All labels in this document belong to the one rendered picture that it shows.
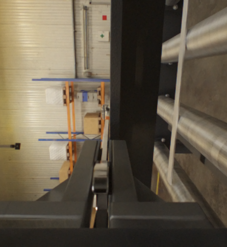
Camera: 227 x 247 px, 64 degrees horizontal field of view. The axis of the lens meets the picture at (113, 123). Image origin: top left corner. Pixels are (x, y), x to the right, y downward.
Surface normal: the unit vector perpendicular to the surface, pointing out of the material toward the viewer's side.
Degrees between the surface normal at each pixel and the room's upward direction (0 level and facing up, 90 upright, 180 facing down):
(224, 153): 14
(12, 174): 90
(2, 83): 90
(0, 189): 90
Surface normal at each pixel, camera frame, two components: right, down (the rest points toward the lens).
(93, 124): 0.01, 0.27
